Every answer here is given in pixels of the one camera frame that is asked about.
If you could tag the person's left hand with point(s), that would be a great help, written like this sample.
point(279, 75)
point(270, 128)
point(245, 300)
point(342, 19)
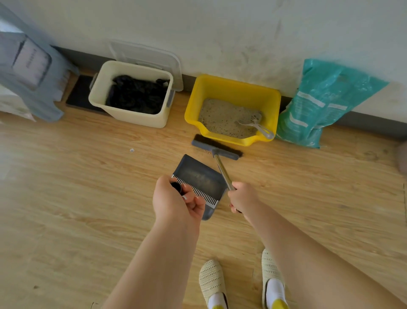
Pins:
point(173, 203)

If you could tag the person's right hand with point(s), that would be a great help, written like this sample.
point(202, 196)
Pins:
point(245, 199)

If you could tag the grey slotted litter scoop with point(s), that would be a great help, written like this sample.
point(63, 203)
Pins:
point(264, 130)

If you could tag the beige cat litter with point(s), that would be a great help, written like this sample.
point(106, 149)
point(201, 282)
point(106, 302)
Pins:
point(219, 117)

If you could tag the yellow litter box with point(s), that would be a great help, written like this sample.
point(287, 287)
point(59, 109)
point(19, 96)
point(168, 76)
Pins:
point(235, 87)

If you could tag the teal white litter bag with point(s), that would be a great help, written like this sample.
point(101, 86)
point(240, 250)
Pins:
point(324, 102)

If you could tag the translucent white bin lid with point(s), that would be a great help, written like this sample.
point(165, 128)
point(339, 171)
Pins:
point(149, 54)

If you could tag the person's right forearm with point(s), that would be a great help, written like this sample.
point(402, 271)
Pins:
point(318, 270)

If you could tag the person's left forearm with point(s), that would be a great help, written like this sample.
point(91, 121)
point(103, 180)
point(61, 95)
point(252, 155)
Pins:
point(152, 270)

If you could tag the person's cream woven right slipper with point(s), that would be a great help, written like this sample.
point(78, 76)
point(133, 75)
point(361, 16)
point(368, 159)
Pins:
point(270, 264)

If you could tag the person's cream woven slipper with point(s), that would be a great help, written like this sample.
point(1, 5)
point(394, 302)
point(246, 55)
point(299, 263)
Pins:
point(211, 277)
point(270, 264)

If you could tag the person's cream woven left slipper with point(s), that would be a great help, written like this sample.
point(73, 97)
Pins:
point(211, 277)

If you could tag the cream plastic storage bin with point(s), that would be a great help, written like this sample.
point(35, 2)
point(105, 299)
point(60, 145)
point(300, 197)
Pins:
point(133, 119)

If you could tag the person's white right sock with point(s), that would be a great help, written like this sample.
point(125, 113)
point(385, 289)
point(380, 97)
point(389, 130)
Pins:
point(275, 289)

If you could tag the person's yellow clothing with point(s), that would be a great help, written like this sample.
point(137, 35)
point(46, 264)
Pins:
point(279, 304)

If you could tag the black floor mat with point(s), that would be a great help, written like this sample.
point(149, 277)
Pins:
point(79, 95)

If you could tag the pile of black plastic bags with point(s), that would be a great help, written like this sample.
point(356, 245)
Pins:
point(136, 95)

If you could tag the dark grey skirting board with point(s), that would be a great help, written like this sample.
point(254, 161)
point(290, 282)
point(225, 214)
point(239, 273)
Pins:
point(375, 124)

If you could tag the brown plastic trash bin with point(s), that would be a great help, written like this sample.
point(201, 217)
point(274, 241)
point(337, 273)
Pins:
point(402, 157)

